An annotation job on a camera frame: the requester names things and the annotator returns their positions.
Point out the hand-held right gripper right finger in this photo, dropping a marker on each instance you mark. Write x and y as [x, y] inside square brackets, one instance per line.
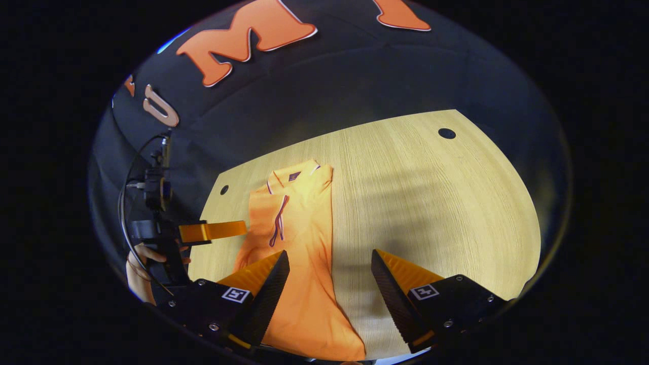
[393, 299]

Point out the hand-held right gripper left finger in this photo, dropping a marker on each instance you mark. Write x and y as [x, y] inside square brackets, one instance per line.
[268, 299]

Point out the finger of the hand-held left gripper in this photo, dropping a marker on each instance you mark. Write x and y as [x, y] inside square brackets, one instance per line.
[213, 231]

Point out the orange polo T-shirt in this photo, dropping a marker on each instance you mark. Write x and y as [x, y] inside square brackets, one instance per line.
[304, 228]

